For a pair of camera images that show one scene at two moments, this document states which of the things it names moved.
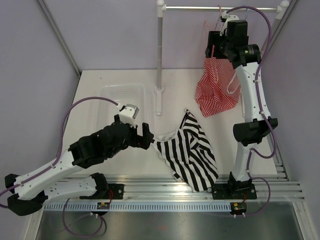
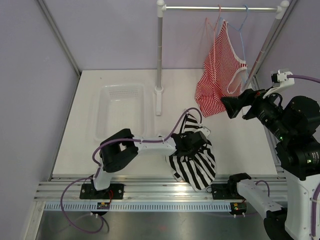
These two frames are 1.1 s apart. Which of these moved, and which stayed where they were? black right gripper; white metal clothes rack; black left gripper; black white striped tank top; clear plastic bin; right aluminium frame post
Moved: black left gripper; black right gripper
Stayed: white metal clothes rack; black white striped tank top; clear plastic bin; right aluminium frame post
